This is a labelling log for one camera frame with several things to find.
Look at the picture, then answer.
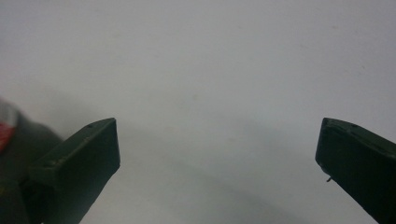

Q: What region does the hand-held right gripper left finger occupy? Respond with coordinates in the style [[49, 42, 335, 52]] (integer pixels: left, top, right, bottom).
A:
[[20, 117, 121, 224]]

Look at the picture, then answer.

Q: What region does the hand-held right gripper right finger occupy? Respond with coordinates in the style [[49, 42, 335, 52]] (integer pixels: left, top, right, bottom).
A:
[[315, 117, 396, 224]]

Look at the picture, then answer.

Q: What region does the cola bottle with red label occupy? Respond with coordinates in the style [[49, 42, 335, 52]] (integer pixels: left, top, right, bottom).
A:
[[0, 97, 64, 194]]

